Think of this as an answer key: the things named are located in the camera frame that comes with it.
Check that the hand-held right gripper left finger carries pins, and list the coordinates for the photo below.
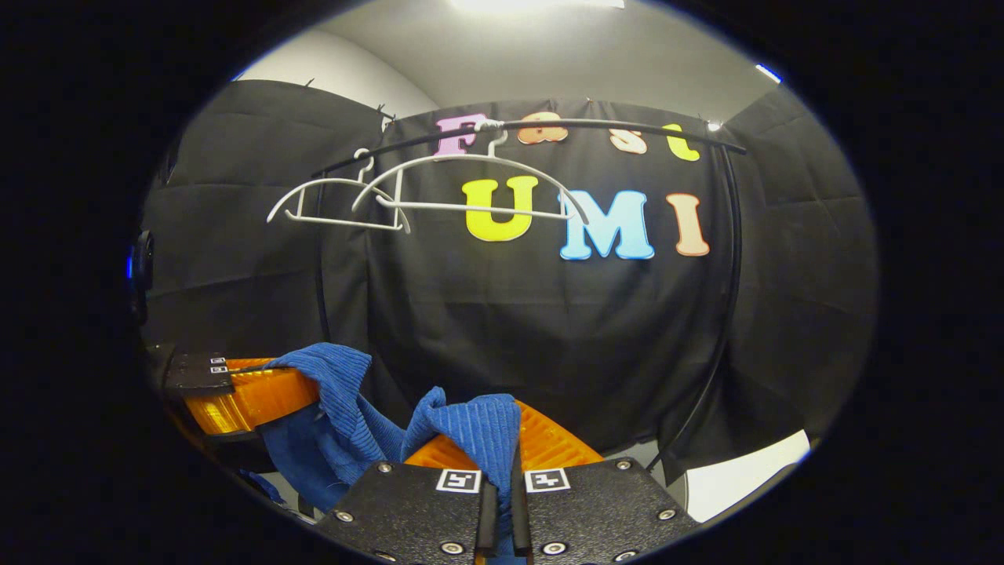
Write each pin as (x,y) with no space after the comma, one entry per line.
(408,510)

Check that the black backdrop cloth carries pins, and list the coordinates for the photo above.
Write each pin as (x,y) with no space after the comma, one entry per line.
(510,329)

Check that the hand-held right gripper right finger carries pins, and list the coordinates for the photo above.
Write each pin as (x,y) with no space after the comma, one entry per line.
(604,510)

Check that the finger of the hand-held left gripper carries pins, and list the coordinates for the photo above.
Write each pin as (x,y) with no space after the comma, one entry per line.
(200,359)
(251,396)

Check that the black metal clothes rack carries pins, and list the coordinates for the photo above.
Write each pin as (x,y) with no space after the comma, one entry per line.
(588,122)

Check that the small ceiling light panel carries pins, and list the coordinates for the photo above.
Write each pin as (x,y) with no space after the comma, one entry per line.
(769,73)

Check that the white hanger with taped hook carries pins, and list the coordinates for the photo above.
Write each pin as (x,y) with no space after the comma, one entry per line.
(463,157)

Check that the white flat panel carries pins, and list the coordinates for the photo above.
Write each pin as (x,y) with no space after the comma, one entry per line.
(745,479)

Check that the white plastic clothes hanger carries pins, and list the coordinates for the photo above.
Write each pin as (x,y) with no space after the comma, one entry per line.
(337,180)

